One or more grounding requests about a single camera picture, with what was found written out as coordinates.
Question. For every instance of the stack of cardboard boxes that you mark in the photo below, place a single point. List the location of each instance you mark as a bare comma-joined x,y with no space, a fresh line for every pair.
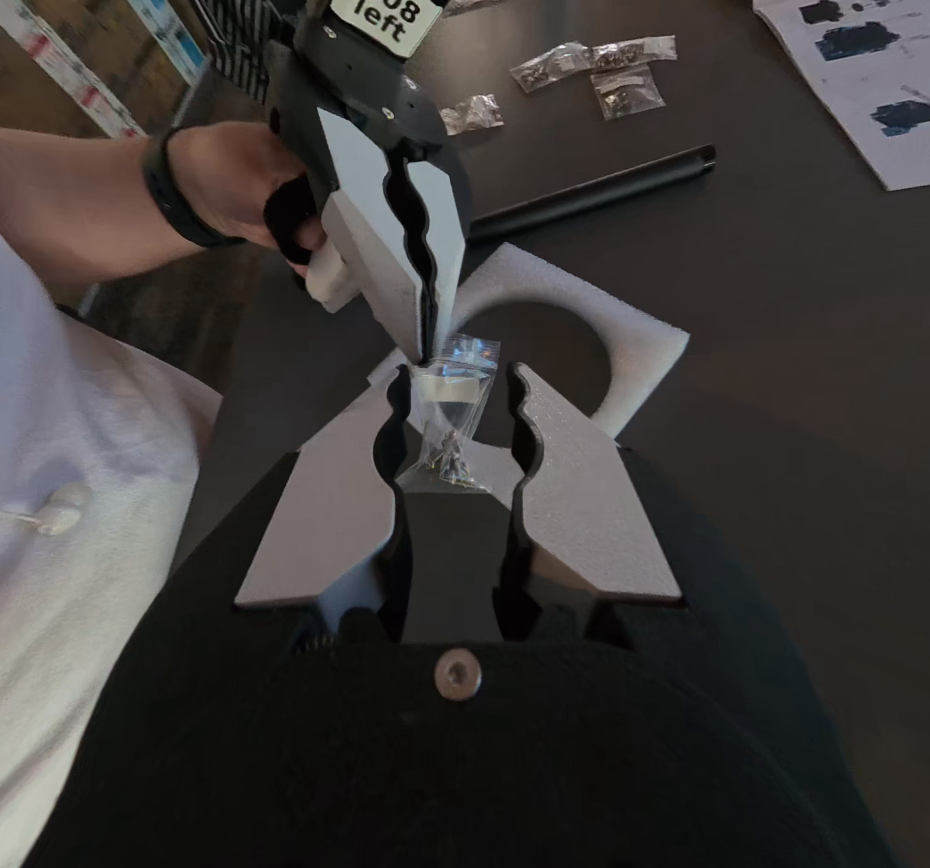
109,25

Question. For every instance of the person's left forearm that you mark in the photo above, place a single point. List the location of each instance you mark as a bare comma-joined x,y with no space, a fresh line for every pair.
72,207

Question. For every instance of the scattered small hardware bags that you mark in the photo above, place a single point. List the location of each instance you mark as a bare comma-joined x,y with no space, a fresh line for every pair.
625,94

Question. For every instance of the person's left hand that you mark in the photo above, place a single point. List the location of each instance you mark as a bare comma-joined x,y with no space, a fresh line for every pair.
225,178

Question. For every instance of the open instruction booklet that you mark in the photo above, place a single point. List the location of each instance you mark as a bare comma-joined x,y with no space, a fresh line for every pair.
864,149

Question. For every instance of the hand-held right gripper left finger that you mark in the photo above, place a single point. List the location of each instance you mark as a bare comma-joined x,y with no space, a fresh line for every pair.
320,519

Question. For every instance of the dark grey desk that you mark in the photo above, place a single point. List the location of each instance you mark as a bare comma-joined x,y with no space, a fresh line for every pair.
763,374

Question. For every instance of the white earbud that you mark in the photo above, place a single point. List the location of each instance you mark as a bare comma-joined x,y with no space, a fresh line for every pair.
62,512

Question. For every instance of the single clear zip bag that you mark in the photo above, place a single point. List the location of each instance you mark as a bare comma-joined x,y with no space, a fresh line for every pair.
436,392

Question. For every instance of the white foam piece with hole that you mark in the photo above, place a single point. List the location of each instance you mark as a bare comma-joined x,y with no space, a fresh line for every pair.
523,279

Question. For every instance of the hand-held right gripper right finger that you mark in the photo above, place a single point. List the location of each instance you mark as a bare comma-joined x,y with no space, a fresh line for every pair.
588,512

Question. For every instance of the black wristband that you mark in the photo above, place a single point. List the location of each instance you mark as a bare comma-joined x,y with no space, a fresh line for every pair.
163,192

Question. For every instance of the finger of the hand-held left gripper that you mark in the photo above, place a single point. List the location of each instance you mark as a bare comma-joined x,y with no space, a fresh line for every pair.
363,228
444,243

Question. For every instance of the striped black white cloth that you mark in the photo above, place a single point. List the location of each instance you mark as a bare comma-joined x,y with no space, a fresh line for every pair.
225,10

